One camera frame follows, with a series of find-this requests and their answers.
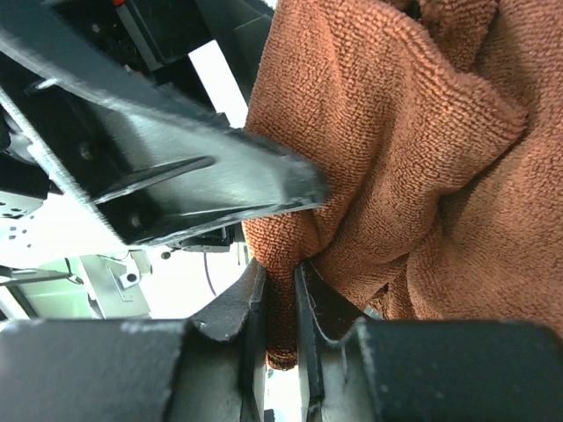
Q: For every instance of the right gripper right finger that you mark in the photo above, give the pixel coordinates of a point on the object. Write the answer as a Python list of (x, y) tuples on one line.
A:
[(353, 367)]

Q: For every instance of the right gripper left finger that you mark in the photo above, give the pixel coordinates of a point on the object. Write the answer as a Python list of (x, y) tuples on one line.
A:
[(208, 367)]

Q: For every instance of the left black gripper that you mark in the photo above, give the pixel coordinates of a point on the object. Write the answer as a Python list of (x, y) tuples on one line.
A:
[(153, 166)]

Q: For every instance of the brown towel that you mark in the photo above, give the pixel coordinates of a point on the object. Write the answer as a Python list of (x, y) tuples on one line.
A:
[(438, 125)]

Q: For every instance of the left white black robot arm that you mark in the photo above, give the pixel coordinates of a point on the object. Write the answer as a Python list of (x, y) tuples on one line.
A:
[(68, 263)]

